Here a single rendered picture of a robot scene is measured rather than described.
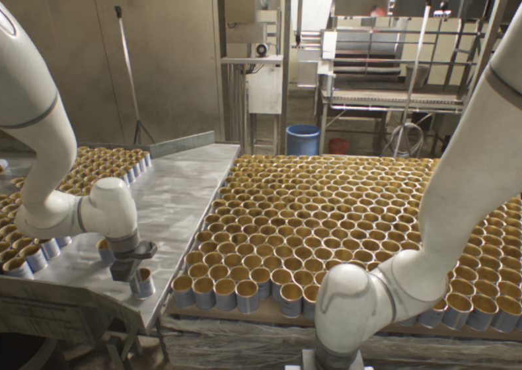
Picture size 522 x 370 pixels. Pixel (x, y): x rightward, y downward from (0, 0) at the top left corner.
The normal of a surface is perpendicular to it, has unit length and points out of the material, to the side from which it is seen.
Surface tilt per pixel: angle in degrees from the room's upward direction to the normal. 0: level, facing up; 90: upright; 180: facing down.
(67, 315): 90
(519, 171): 115
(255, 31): 90
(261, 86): 90
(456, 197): 105
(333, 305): 77
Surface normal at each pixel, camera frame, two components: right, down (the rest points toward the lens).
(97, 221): 0.15, 0.45
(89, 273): 0.00, -0.88
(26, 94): 0.83, 0.54
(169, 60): -0.13, 0.48
